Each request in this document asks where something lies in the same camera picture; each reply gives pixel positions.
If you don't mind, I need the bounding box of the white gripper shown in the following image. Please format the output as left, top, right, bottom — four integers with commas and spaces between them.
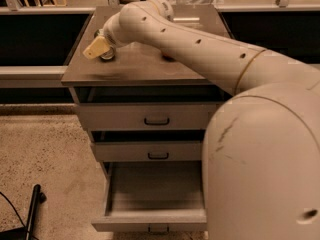
83, 13, 129, 59

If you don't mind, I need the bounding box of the green soda can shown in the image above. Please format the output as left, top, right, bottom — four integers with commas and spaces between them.
94, 29, 115, 61

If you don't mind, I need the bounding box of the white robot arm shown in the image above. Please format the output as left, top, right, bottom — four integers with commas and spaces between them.
84, 0, 320, 240

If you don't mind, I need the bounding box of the top grey drawer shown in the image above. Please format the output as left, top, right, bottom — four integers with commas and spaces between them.
76, 85, 225, 131

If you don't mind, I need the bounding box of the grey drawer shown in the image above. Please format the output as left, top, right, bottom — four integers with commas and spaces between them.
92, 161, 207, 234
76, 85, 225, 131
91, 130, 204, 162

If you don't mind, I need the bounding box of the grey drawer cabinet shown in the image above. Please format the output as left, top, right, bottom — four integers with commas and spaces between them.
60, 4, 234, 168

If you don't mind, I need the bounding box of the middle grey drawer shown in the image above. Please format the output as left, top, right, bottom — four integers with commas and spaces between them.
91, 130, 204, 162

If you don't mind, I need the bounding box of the bottom grey drawer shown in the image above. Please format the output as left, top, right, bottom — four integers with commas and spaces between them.
92, 161, 207, 234

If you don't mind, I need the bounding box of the black stand leg left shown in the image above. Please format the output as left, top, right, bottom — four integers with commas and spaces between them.
0, 184, 47, 240

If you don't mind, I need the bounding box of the metal guard rail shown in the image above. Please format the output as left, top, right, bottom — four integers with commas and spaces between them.
0, 66, 67, 88

